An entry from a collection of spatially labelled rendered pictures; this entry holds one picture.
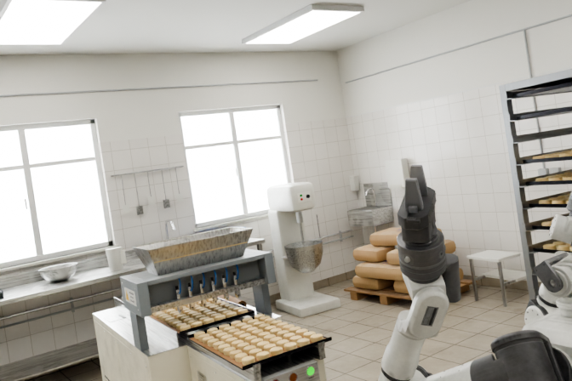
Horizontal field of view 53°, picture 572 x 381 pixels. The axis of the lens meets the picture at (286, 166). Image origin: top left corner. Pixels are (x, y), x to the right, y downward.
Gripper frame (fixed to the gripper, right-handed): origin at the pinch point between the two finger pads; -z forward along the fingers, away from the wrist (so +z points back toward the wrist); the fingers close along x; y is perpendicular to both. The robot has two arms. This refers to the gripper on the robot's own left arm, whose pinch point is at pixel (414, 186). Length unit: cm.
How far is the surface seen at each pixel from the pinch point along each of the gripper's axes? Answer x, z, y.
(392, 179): 519, 272, -138
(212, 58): 477, 94, -320
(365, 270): 396, 316, -147
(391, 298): 383, 341, -119
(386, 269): 386, 306, -121
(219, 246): 118, 99, -127
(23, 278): 209, 214, -408
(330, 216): 509, 321, -222
